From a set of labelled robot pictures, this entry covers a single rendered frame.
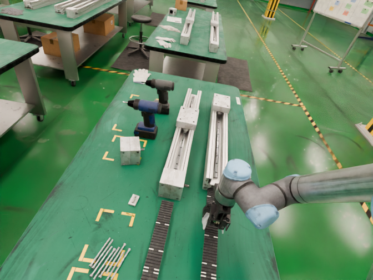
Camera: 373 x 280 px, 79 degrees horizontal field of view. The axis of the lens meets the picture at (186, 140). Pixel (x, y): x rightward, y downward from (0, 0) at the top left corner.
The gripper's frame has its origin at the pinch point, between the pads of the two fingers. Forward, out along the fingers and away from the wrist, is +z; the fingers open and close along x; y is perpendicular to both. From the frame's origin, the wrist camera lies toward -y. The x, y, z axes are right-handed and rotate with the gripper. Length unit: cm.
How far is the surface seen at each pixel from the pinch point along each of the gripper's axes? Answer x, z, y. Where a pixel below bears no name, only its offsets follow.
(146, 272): -20.1, 0.0, 22.1
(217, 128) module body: 0, -2, -61
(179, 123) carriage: -23, -8, -50
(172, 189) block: -17.9, -3.5, -9.2
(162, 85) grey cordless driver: -38, -17, -72
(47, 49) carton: -230, 53, -238
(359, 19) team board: 274, -28, -507
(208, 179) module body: -3.6, -4.5, -18.2
